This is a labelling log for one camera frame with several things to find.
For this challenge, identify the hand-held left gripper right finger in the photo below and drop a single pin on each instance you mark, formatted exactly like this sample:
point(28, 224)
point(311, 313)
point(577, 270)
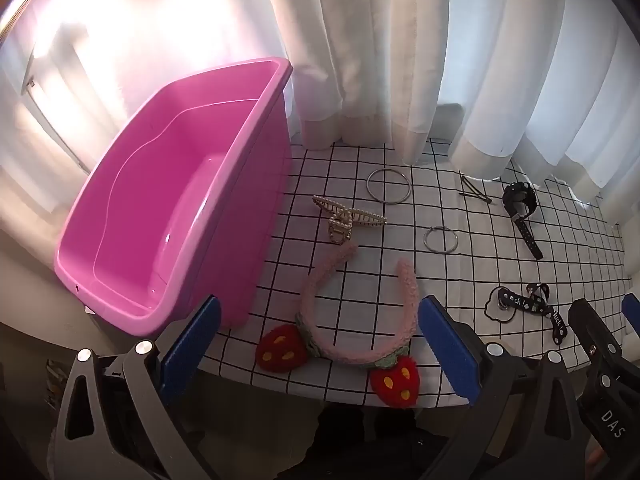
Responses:
point(450, 347)

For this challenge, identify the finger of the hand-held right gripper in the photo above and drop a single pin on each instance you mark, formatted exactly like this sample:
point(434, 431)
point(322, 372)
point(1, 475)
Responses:
point(631, 312)
point(592, 330)

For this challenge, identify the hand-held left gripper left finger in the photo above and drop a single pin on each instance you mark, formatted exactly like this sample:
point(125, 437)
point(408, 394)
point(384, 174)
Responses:
point(192, 347)

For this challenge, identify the black wrist watch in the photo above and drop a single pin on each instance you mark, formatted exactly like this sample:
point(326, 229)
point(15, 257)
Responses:
point(517, 200)

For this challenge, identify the pink plastic bin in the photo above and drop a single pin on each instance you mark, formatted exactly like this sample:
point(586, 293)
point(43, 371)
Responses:
point(150, 200)

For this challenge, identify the pink strawberry headband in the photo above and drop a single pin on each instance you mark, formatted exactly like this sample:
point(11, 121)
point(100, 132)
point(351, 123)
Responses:
point(407, 310)

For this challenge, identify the white checked tablecloth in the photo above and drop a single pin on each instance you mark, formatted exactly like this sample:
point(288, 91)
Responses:
point(475, 280)

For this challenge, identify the pearl hair claw clip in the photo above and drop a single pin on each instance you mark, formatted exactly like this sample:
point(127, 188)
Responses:
point(340, 227)

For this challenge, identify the white sheer curtain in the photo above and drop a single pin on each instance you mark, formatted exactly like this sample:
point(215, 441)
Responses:
point(525, 60)

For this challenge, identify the beige curtain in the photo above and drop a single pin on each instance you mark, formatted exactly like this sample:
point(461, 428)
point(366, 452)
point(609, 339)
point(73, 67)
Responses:
point(350, 60)

